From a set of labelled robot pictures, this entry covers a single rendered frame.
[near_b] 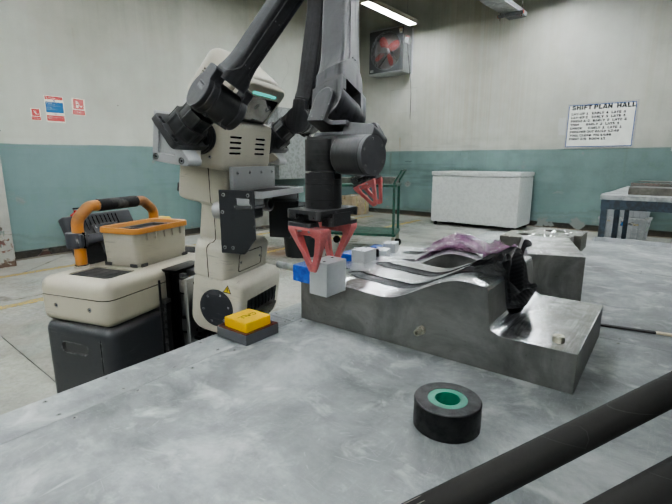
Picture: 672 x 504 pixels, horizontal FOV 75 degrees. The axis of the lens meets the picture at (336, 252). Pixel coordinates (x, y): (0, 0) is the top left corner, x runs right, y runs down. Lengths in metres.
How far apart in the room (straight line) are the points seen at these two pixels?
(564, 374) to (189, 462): 0.50
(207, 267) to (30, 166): 5.03
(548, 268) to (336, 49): 0.66
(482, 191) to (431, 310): 6.94
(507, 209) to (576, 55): 2.58
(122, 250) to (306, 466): 1.02
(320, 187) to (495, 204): 6.97
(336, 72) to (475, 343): 0.47
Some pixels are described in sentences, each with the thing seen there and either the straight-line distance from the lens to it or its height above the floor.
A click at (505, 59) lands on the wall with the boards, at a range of 8.63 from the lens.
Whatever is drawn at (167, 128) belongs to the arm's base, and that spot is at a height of 1.18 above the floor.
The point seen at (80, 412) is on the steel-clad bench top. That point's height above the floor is 0.80.
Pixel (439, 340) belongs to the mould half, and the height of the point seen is 0.83.
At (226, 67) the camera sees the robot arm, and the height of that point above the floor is 1.30.
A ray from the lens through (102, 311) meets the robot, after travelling 1.28.
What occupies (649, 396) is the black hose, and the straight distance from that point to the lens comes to 0.55.
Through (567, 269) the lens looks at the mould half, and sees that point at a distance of 1.10.
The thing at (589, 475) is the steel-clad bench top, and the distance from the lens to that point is 0.57.
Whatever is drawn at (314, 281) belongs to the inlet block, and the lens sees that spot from 0.69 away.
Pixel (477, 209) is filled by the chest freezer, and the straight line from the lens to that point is 7.69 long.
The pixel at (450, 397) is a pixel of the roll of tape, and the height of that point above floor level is 0.83.
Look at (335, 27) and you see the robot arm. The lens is 0.80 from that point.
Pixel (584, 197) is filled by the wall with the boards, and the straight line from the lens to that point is 8.12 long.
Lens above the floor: 1.12
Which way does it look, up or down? 12 degrees down
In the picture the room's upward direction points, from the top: straight up
